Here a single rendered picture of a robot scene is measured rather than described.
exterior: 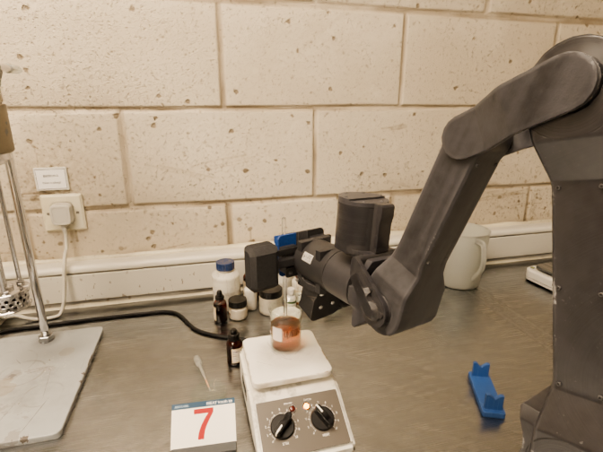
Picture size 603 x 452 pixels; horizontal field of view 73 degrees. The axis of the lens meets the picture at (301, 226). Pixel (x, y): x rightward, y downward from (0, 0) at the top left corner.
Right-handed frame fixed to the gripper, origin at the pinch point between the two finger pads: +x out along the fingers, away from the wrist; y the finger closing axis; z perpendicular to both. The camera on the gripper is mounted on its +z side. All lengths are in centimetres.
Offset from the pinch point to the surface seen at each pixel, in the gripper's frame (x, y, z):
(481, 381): -16.8, 27.6, 25.2
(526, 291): -1, 70, 26
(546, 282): -4, 75, 24
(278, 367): -3.8, -4.4, 17.2
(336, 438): -14.7, -1.9, 22.6
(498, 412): -22.5, 23.4, 25.1
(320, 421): -12.4, -2.9, 21.1
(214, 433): -2.7, -14.6, 24.7
